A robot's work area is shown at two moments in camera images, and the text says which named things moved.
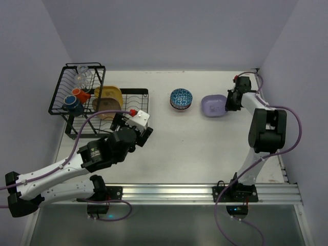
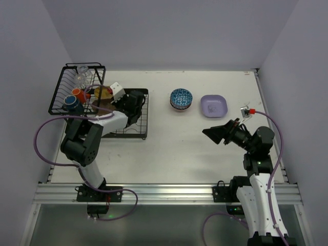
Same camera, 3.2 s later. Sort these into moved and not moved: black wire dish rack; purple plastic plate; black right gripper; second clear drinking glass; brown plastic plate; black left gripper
Moved: black right gripper; black left gripper
Not moved: purple plastic plate; second clear drinking glass; black wire dish rack; brown plastic plate
